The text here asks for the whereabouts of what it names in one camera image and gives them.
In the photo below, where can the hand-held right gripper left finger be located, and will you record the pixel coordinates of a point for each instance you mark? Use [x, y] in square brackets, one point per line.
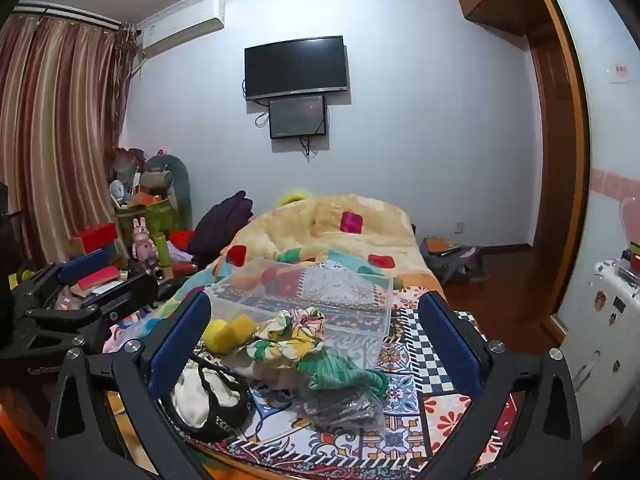
[179, 345]

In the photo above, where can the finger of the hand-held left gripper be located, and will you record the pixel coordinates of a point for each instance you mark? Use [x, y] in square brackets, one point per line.
[85, 263]
[125, 290]

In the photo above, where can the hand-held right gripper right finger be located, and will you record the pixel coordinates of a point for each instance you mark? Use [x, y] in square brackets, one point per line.
[450, 345]

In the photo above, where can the red box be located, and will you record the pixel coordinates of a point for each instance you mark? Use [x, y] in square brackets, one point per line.
[94, 237]

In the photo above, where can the pink rabbit plush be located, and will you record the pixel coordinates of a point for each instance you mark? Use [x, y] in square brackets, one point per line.
[144, 245]

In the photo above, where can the yellow sock ball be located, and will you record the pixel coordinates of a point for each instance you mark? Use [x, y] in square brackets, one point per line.
[227, 335]

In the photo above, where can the white and black underwear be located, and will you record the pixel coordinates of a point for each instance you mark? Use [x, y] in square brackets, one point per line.
[207, 395]

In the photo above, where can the colourful patterned blanket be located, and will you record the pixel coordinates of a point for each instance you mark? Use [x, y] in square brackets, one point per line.
[425, 410]

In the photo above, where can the green cardboard box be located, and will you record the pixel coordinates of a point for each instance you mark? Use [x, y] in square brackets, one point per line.
[150, 220]

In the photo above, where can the red cloth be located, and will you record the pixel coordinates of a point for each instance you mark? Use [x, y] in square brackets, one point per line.
[180, 238]

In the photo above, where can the grey bag on floor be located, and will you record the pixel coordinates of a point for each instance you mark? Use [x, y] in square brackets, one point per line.
[452, 260]

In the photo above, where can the floral patterned cloth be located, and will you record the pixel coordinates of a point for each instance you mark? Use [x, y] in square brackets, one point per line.
[287, 335]

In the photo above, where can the green knitted cloth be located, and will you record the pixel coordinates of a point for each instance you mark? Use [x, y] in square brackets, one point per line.
[340, 367]

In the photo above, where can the clear plastic storage box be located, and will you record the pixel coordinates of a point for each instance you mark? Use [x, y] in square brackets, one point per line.
[345, 305]

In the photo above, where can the dark purple jacket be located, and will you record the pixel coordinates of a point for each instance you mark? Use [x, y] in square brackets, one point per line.
[220, 225]

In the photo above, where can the grey-green long plush pillow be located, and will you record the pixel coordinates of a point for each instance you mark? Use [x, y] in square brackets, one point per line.
[175, 180]

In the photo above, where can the dark grey sock bundle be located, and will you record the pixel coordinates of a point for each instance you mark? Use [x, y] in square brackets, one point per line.
[345, 407]

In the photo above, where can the striped brown curtain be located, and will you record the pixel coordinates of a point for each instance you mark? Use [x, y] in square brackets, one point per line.
[55, 135]

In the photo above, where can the white cabinet with stickers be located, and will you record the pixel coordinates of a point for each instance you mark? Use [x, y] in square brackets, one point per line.
[600, 340]

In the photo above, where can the yellow quilt with coloured squares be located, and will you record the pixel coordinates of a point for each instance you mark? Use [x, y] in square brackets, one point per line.
[320, 230]

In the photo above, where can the yellow-green plush toy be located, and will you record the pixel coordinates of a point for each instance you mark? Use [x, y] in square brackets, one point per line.
[292, 196]

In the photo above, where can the white air conditioner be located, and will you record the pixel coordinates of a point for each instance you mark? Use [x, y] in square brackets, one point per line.
[180, 25]

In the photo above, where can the wooden door frame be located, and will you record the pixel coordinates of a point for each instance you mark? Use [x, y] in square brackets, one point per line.
[565, 160]

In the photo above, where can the pink wall sticker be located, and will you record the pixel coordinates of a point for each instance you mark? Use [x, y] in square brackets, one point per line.
[617, 185]

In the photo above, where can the small black wall monitor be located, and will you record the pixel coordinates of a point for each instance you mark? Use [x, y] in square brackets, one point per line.
[298, 116]

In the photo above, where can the black wall television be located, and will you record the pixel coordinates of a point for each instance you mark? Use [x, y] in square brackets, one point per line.
[295, 67]

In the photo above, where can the white wall switch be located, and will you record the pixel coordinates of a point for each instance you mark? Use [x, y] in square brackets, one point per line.
[621, 73]

